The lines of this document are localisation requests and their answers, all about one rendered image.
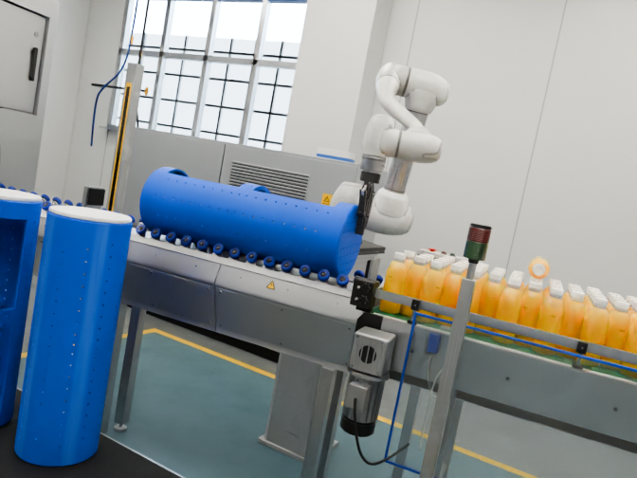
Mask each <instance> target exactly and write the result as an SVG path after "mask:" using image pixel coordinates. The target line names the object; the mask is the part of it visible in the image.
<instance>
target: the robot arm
mask: <svg viewBox="0 0 637 478"><path fill-rule="evenodd" d="M375 83H376V91H377V98H378V101H379V103H380V105H381V106H382V107H383V109H384V110H385V111H386V112H387V113H389V114H390V115H391V117H393V118H395V119H396V120H397V121H398V122H400V123H401V124H402V126H401V129H400V130H397V129H394V123H393V120H392V118H391V117H390V116H386V115H374V116H372V117H371V119H370V121H369V123H368V126H367V129H366V131H365V134H364V138H363V145H362V147H363V155H362V159H361V164H360V169H362V170H363V171H361V175H360V180H361V181H364V184H363V186H362V185H361V184H358V183H353V182H343V183H342V184H341V185H340V186H339V187H338V188H337V190H336V192H335V193H334V195H333V197H332V199H331V202H330V205H329V206H332V207H334V206H335V205H336V204H338V203H339V202H345V203H350V204H355V205H358V210H357V216H358V219H357V224H356V229H355V234H359V235H364V230H370V231H373V232H376V233H380V234H385V235H402V234H405V233H408V232H409V231H410V228H411V226H412V223H413V220H414V214H413V210H412V208H411V207H409V199H408V196H407V195H406V194H405V191H406V188H407V185H408V182H409V178H410V172H411V169H412V166H413V162H416V163H433V162H436V161H437V160H439V159H440V156H441V153H442V151H443V147H444V144H443V143H442V141H441V140H440V139H439V138H437V137H435V136H433V135H432V134H431V133H430V132H429V131H428V130H427V129H426V128H425V125H426V121H427V118H428V115H430V114H431V113H432V111H433V110H434V108H435V107H436V106H441V105H443V104H444V103H445V102H446V101H447V98H448V94H449V88H450V85H449V83H448V82H447V81H446V80H445V79H444V78H442V77H441V76H439V75H437V74H435V73H433V72H430V71H426V70H424V69H420V68H413V67H409V66H404V65H400V64H397V63H387V64H384V65H383V66H382V67H381V68H380V70H379V72H378V74H377V76H376V81H375ZM394 96H400V97H404V98H405V107H406V108H407V109H406V108H405V107H404V106H402V105H401V104H400V103H399V102H398V101H397V100H396V99H395V98H394ZM387 157H392V160H391V166H390V169H389V172H388V176H387V179H386V183H385V186H384V188H382V189H380V190H379V191H378V192H377V194H376V195H375V196H374V194H375V191H374V183H375V184H379V182H380V177H381V175H380V173H384V168H385V163H386V158H387ZM373 197H374V198H373Z"/></svg>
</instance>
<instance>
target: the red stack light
mask: <svg viewBox="0 0 637 478"><path fill-rule="evenodd" d="M491 232H492V230H484V229H479V228H474V227H470V226H469V229H468V234H467V238H466V240H469V241H473V242H478V243H483V244H489V240H490V237H491V236H490V235H491Z"/></svg>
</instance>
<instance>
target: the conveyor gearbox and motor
mask: <svg viewBox="0 0 637 478"><path fill-rule="evenodd" d="M395 340H396V336H395V335H394V334H392V333H388V332H384V331H381V330H377V329H374V328H371V327H367V326H364V327H363V328H361V329H359V330H357V331H356V332H355V336H354V341H353V346H352V351H351V355H350V360H349V364H348V365H347V371H348V372H349V373H350V374H349V378H348V383H347V388H346V393H345V397H344V402H343V407H342V416H341V420H340V427H341V428H342V430H344V431H345V432H346V433H348V434H351V435H354V436H355V442H356V446H357V450H358V452H359V455H360V457H361V458H362V460H363V461H364V462H365V463H366V464H368V465H371V466H375V465H379V464H381V463H383V462H385V461H387V460H388V458H384V459H382V460H380V461H377V462H373V463H371V462H369V461H367V460H366V459H365V457H364V456H363V454H362V451H361V449H360V446H359V441H358V436H359V437H367V436H370V435H372V434H373V433H374V428H375V423H376V419H377V417H378V413H379V408H380V404H381V399H382V395H383V390H384V385H385V381H386V380H388V379H390V376H391V374H390V373H389V372H388V370H389V369H390V367H391V358H392V353H393V348H394V344H395Z"/></svg>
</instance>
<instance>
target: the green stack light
mask: <svg viewBox="0 0 637 478"><path fill-rule="evenodd" d="M488 246H489V245H488V244H483V243H478V242H473V241H469V240H466V243H465V247H464V254H463V257H465V258H468V259H473V260H478V261H485V258H486V254H487V250H488Z"/></svg>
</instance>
